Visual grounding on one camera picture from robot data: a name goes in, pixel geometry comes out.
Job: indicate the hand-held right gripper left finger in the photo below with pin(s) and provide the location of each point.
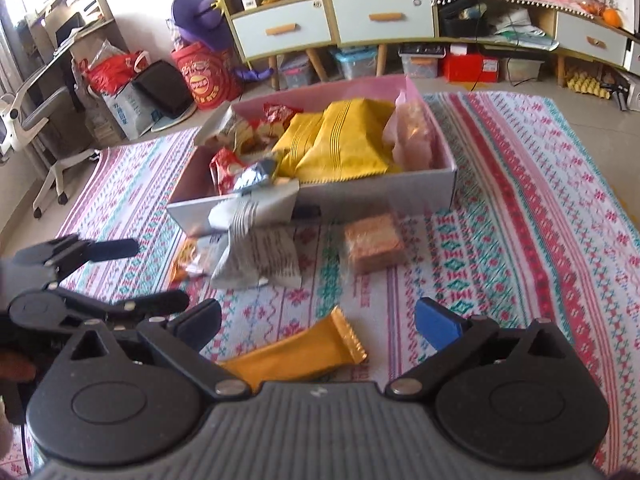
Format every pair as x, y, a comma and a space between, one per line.
197, 322

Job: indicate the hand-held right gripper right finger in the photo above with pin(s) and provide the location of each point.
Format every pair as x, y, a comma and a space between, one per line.
440, 322

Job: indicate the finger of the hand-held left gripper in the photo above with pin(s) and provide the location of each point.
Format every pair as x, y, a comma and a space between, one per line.
160, 302
115, 249

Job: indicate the orange yellow bar packet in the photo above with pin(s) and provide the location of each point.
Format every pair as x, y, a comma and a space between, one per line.
295, 355

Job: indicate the silver box with pink lining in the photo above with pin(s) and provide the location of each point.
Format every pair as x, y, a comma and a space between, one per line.
380, 192

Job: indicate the person's left hand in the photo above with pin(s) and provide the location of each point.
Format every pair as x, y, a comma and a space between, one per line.
17, 366

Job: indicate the small orange snack packet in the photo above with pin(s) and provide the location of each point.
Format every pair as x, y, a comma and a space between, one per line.
190, 262

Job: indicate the grey printed snack packet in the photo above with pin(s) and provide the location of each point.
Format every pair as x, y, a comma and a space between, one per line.
272, 255

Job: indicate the clear wrapped wafer pack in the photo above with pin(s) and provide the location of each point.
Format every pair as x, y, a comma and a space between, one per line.
375, 242
410, 130

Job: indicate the patterned blanket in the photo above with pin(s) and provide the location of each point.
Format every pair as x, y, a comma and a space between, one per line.
500, 210

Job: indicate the white crimped snack packet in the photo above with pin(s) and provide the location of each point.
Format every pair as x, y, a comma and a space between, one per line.
270, 205

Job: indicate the white paper bag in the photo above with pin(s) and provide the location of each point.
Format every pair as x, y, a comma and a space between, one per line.
127, 110

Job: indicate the white office chair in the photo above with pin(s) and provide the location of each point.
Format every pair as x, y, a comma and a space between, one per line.
40, 125

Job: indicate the silver and blue snack packet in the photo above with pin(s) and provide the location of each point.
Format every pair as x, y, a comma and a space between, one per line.
255, 175

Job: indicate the black bag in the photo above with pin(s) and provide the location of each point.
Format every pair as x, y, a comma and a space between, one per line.
162, 87

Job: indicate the red plastic bag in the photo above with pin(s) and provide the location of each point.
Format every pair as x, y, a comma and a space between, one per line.
112, 72

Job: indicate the red bucket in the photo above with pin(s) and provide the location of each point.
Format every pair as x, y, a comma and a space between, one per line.
205, 77

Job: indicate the wooden desk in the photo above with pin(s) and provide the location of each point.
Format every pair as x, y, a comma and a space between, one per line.
60, 35

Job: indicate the purple plush toy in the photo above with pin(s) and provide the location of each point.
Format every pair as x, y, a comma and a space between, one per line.
200, 17

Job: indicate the red cardboard box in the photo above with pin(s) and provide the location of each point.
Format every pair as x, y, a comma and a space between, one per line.
470, 67

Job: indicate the clear storage box black lid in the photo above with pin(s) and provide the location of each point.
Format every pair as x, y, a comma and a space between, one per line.
422, 60

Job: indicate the plain cardboard box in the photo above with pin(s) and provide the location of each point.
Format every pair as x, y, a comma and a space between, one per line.
525, 70

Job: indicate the clear storage box blue lid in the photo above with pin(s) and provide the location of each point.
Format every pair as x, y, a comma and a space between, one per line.
355, 62

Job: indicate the yellow egg carton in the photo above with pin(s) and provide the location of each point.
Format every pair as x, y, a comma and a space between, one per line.
585, 84

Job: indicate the wooden cabinet with white drawers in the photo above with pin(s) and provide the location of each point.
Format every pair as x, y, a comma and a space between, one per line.
380, 17

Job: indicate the low wooden cabinet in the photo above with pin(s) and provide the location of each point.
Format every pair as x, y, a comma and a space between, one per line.
585, 40

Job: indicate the oranges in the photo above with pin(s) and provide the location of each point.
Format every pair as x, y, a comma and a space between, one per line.
610, 15

